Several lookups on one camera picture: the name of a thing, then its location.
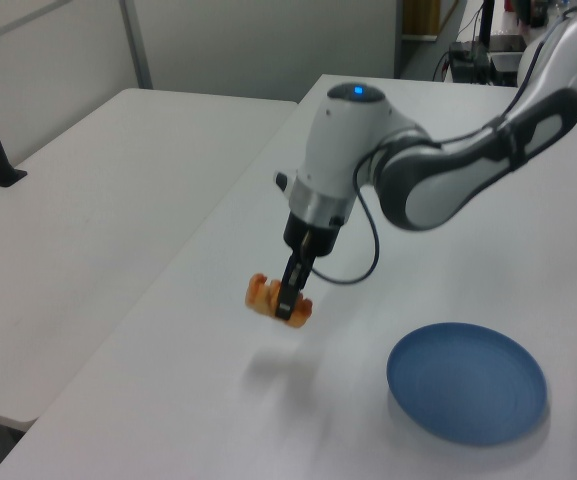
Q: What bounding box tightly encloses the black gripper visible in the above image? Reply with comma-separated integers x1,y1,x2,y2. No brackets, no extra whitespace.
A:
275,212,342,322

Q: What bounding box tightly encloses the orange bread roll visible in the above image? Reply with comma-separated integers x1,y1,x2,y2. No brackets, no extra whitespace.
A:
245,272,314,330

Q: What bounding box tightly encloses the blue round plate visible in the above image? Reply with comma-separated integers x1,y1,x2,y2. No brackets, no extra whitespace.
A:
386,321,550,448

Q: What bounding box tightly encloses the black electronics box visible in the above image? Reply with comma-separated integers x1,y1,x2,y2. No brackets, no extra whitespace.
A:
448,42,490,84

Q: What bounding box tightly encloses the white tray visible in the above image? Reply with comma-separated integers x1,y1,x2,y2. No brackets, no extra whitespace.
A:
489,50,526,77

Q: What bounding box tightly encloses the black upright stand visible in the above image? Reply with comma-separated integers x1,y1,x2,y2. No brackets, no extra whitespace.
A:
478,0,496,56

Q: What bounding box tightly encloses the thin gripper cable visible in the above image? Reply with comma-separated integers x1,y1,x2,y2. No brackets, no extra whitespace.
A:
310,37,552,287

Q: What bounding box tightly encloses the aluminium partition post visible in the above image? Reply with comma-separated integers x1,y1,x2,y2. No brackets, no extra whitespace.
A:
119,0,154,91

